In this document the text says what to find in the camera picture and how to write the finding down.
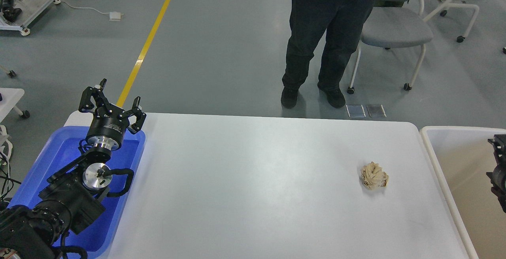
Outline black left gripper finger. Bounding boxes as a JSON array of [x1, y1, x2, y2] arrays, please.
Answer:
[[78, 79, 110, 113], [120, 96, 147, 134]]

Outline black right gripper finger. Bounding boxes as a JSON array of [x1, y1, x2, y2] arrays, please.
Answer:
[[486, 166, 506, 213], [488, 134, 506, 164]]

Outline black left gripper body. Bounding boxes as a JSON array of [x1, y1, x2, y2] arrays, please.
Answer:
[[85, 106, 130, 150]]

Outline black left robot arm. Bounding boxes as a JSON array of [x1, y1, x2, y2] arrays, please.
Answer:
[[1, 79, 147, 259]]

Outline white plastic bin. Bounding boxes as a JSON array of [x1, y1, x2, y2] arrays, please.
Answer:
[[420, 126, 506, 259]]

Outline blue plastic bin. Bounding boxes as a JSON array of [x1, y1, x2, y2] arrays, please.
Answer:
[[1, 126, 146, 259]]

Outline white side table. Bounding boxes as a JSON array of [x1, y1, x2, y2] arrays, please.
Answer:
[[0, 88, 30, 122]]

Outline crumpled beige paper ball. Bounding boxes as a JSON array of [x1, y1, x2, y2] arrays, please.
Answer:
[[360, 162, 389, 191]]

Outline right floor plate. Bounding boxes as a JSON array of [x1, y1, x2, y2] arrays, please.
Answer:
[[366, 104, 387, 118]]

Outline floor plate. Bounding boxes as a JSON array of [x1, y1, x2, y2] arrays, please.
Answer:
[[366, 104, 387, 118], [346, 105, 366, 118]]

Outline left floor plate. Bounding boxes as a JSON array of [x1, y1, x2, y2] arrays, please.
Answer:
[[346, 105, 366, 118]]

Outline person in dark clothes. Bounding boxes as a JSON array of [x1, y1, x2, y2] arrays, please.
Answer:
[[281, 0, 375, 109]]

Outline white power adapter with cable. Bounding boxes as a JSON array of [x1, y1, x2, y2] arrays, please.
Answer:
[[55, 0, 124, 21]]

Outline black cables at left edge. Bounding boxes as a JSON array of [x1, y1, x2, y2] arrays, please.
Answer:
[[0, 125, 22, 202]]

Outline grey chair white frame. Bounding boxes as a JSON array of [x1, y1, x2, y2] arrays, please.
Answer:
[[347, 0, 433, 95]]

